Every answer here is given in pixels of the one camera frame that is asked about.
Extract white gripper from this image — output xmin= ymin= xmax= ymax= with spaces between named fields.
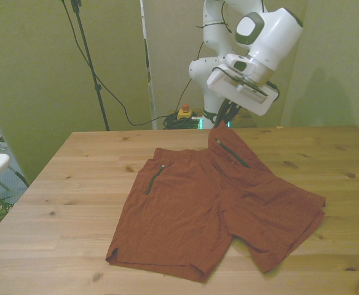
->
xmin=206 ymin=69 xmax=276 ymax=129

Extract rust red shorts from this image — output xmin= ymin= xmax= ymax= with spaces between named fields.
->
xmin=105 ymin=127 xmax=326 ymax=284

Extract yellow emergency stop button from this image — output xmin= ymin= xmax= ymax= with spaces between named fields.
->
xmin=176 ymin=103 xmax=196 ymax=122

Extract white vertical partition strip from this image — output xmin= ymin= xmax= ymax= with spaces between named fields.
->
xmin=139 ymin=0 xmax=157 ymax=130

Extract black tripod stand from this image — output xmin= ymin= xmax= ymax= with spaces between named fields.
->
xmin=61 ymin=0 xmax=111 ymax=132

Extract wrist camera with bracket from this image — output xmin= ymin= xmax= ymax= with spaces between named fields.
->
xmin=227 ymin=69 xmax=280 ymax=103

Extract black coiled cable bundle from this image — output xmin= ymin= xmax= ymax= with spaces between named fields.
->
xmin=162 ymin=112 xmax=202 ymax=130

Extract black tripod cable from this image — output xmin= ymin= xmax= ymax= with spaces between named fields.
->
xmin=61 ymin=0 xmax=170 ymax=127

